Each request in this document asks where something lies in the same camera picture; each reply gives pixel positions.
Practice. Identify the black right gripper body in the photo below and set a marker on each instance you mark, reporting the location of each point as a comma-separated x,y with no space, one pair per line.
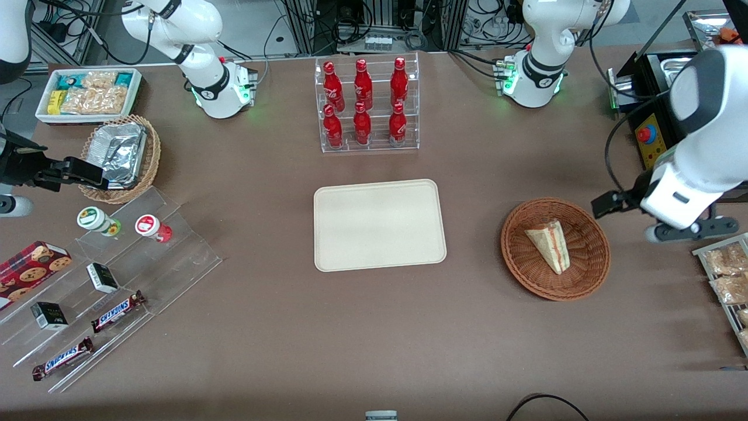
22,165

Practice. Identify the triangular sandwich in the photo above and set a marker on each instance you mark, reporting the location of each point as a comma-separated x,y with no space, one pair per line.
552,245

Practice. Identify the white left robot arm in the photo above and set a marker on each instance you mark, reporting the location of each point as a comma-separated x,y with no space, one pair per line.
713,158

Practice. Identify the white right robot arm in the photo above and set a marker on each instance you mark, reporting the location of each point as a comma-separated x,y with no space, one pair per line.
204,70

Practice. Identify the aluminium foil tray stack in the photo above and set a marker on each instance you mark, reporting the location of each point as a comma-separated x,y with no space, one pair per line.
120,149

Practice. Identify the light tan wicker basket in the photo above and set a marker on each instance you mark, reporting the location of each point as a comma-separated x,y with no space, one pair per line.
153,158

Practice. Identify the brown wicker basket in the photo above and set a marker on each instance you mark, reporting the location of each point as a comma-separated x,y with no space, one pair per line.
584,275

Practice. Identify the cream plastic tray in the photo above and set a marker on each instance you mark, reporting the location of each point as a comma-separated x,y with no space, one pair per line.
380,225

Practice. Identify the green lid yogurt cup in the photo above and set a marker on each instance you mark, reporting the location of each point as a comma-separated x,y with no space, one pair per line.
92,218

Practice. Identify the white plastic snack bin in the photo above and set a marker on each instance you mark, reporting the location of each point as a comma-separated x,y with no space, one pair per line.
87,118

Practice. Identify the yellow snack packet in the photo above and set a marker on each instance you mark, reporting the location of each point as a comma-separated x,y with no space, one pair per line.
55,102

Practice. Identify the red lid yogurt cup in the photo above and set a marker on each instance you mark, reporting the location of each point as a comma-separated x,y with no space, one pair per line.
147,224

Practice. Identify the teal snack packet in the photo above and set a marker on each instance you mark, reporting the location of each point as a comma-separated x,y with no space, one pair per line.
124,78
69,81

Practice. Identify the red chocolate cookie box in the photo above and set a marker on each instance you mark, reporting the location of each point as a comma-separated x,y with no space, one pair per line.
29,272

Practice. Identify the small black tissue box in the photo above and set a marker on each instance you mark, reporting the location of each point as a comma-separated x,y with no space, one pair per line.
49,316
102,278

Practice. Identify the black food warmer case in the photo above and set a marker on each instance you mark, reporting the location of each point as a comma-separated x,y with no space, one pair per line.
651,88

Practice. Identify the clear bag of fried snacks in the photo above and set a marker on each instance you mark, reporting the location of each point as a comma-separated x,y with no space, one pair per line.
730,288
724,260
743,317

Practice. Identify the clear acrylic stepped shelf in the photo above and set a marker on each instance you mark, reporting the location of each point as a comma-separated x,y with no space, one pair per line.
175,269

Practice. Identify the Snickers chocolate bar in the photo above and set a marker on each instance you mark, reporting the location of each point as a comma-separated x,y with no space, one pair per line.
62,358
118,311

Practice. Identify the steel food pan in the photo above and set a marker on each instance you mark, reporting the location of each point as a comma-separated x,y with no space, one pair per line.
678,67

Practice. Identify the red fried food piece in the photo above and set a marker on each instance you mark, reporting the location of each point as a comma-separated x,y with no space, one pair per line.
730,35

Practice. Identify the red cola bottle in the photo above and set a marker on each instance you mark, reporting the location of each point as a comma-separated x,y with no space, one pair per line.
399,82
362,126
363,85
332,88
333,127
398,126

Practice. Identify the clear acrylic bottle rack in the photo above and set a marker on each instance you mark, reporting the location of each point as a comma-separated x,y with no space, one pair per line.
377,146

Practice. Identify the aluminium equipment rack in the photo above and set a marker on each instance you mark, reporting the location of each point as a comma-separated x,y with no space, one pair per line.
310,23

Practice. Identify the white power strip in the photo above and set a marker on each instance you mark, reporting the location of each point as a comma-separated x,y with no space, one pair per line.
378,42

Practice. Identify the small grey device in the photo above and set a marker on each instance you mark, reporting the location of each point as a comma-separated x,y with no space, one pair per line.
381,416

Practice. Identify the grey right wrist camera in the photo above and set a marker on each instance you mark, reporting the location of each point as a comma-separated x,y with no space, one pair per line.
17,206

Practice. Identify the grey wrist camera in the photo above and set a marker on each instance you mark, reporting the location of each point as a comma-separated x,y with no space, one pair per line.
17,206
695,230

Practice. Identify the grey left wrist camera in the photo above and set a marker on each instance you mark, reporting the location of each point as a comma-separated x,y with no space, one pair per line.
695,230

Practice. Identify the aluminium frame stand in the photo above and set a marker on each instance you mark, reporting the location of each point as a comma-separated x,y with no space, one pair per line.
58,44

